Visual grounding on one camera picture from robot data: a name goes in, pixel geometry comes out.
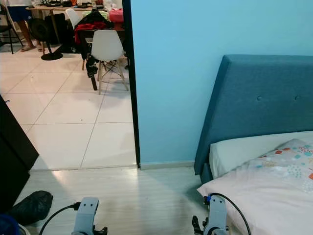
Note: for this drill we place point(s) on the black plastic rubbish bag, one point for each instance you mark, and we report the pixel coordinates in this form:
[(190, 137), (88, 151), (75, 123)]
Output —
[(33, 206)]

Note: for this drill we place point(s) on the blue upholstered headboard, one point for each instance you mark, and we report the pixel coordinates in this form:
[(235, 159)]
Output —
[(259, 88)]

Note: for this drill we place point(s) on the red cloth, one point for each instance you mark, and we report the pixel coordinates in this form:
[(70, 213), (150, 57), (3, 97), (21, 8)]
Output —
[(84, 28)]

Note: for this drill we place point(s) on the black door frame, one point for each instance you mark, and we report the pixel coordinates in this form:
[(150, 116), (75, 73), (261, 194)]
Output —
[(131, 83)]

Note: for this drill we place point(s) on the light wooden desk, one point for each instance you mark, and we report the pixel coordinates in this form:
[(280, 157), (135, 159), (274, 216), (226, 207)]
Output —
[(51, 9)]

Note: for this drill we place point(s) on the pink bag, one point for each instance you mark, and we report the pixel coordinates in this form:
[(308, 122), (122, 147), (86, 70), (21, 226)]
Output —
[(116, 15)]

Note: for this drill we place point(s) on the pink floral print pillow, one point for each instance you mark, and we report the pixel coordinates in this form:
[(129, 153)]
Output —
[(269, 191)]

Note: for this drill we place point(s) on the white shell chair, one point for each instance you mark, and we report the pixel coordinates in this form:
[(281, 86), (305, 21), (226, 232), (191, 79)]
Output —
[(73, 17), (106, 45)]

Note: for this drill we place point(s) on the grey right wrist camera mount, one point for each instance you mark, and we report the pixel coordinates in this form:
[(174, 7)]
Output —
[(217, 215)]

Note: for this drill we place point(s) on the cream bed mattress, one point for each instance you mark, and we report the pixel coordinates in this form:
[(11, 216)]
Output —
[(239, 152)]

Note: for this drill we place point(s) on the black hanging cloth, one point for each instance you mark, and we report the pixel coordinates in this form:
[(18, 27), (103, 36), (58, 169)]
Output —
[(92, 66)]

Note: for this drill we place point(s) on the black folding chair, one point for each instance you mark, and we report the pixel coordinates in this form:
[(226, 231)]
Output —
[(6, 29)]

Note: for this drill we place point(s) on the blue plastic bucket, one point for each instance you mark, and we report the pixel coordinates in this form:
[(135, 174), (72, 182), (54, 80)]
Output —
[(7, 226)]

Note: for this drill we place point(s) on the grey skirting board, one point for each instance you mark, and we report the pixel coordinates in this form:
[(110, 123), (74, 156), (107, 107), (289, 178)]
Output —
[(166, 165)]

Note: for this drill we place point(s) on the black jacket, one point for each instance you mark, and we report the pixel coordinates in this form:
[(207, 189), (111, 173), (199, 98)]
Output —
[(93, 17)]

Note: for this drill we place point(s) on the person in blue shorts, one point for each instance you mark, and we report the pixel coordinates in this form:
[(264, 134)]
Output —
[(20, 12)]

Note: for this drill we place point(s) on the black floor fan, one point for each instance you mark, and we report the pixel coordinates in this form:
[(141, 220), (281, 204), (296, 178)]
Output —
[(40, 30)]

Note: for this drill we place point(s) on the black cabinet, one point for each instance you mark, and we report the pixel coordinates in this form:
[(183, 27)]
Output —
[(13, 152)]

